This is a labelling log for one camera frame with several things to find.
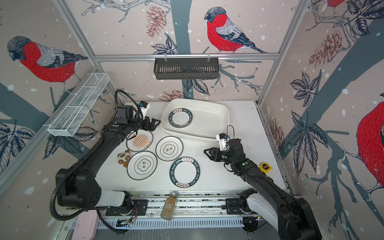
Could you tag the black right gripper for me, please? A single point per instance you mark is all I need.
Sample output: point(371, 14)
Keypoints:
point(214, 152)

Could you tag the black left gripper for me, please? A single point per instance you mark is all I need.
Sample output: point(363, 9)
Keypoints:
point(153, 126)

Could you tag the sunburst plate left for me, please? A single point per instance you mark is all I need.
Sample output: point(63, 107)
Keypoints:
point(139, 141)

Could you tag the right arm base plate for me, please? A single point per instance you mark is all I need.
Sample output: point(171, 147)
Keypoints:
point(233, 207)

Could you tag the green rim plate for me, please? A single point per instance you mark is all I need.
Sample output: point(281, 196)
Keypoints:
point(185, 172)
point(180, 118)

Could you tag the white plastic bin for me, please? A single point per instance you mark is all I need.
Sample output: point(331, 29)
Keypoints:
point(209, 120)

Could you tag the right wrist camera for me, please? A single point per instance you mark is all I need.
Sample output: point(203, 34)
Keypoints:
point(222, 139)

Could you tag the black wall basket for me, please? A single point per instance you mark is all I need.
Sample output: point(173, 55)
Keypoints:
point(186, 69)

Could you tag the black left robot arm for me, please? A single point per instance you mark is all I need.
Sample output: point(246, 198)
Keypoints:
point(77, 189)

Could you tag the spice jar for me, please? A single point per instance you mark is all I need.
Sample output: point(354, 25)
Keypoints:
point(169, 207)

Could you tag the white flower plate upper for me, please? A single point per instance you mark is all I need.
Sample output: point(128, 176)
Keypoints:
point(169, 148)

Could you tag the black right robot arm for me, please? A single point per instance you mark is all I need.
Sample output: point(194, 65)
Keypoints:
point(293, 218)

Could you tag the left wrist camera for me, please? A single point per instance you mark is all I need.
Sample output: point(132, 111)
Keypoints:
point(144, 106)

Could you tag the yellow tape measure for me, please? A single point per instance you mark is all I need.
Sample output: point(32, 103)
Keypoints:
point(265, 167)

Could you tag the white wire mesh shelf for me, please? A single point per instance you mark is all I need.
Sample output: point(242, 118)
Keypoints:
point(81, 102)

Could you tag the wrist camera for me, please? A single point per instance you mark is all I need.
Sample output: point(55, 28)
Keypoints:
point(144, 106)
point(222, 139)

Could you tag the white flower plate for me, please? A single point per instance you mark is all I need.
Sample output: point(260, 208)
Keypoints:
point(169, 148)
point(142, 165)

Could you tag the white flower plate lower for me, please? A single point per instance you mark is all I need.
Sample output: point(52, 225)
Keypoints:
point(142, 165)

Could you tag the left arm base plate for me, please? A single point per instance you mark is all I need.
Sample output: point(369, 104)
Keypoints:
point(137, 208)

